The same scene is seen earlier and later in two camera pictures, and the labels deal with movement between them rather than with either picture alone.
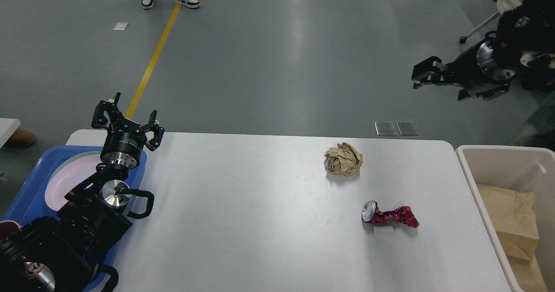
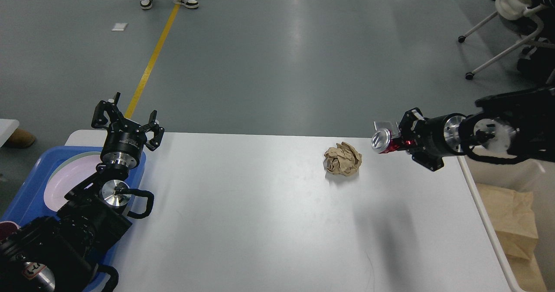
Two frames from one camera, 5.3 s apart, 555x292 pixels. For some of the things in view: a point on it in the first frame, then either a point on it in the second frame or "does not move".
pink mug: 8,227 does not move
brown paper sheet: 513,214 does not move
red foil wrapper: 370,213 → 382,142
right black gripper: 476,66 → 440,136
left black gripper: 125,140 does not move
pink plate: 67,176 does not move
